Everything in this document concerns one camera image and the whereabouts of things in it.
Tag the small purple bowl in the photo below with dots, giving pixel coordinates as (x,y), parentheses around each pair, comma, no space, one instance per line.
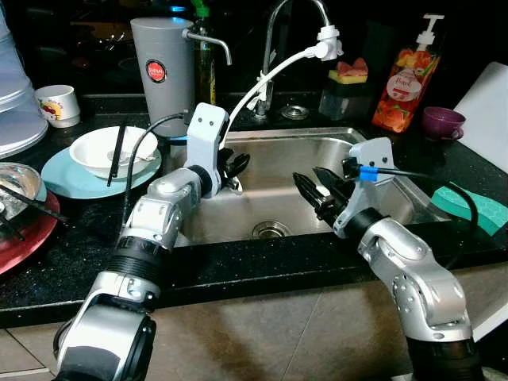
(442,123)

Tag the red round plate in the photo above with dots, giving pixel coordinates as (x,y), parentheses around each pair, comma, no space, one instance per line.
(28,242)

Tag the red and yellow sponge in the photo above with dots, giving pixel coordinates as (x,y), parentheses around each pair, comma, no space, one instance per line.
(349,71)

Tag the round chrome hole cover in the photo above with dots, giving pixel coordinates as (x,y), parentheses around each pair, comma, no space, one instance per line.
(294,112)

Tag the steel sink drain strainer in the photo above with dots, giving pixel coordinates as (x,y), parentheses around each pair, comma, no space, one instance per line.
(271,230)

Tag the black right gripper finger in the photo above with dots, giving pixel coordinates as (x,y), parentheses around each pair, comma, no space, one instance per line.
(311,197)
(333,185)

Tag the green wavy sponge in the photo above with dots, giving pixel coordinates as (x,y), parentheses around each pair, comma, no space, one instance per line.
(484,208)

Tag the small steel bowl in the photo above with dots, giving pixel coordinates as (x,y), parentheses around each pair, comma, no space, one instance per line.
(17,181)

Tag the black chopstick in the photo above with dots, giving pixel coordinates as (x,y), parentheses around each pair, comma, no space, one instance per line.
(116,168)
(119,151)
(36,205)

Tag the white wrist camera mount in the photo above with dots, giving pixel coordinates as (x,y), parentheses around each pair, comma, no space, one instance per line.
(206,131)
(373,152)

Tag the grey water filter canister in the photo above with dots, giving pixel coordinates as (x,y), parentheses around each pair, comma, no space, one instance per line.
(163,91)

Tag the white ceramic bowl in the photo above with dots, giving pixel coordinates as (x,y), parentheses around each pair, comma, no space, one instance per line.
(95,151)

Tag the grey stone cabinet door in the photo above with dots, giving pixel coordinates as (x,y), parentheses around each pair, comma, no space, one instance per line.
(278,333)
(486,294)

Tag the white plastic cutting board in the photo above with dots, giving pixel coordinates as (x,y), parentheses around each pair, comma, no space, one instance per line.
(486,111)

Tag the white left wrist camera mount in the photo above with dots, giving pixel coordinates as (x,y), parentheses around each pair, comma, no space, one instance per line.
(206,131)

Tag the white faucet diverter adapter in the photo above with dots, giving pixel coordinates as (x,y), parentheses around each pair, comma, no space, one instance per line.
(329,44)

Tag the clear sponge holder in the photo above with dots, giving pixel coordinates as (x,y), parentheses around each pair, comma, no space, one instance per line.
(345,101)

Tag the orange dish soap pump bottle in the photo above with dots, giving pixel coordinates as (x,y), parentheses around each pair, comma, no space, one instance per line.
(405,91)

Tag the green capped oil bottle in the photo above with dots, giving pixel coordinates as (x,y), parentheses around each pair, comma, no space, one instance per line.
(206,71)

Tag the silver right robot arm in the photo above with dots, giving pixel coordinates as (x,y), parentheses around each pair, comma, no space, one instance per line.
(413,270)

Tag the stacked translucent food containers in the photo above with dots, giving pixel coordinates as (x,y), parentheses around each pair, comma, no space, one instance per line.
(17,103)

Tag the white printed mug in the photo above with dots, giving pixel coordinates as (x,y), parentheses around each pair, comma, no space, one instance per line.
(57,107)

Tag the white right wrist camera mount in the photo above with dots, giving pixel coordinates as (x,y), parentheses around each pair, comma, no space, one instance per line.
(373,152)

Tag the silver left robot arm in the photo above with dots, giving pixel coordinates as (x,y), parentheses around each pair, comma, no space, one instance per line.
(151,222)

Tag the chrome gooseneck faucet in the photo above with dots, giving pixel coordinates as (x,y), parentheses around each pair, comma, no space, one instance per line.
(270,48)

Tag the stainless steel sink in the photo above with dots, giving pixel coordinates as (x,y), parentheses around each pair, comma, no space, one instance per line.
(278,167)

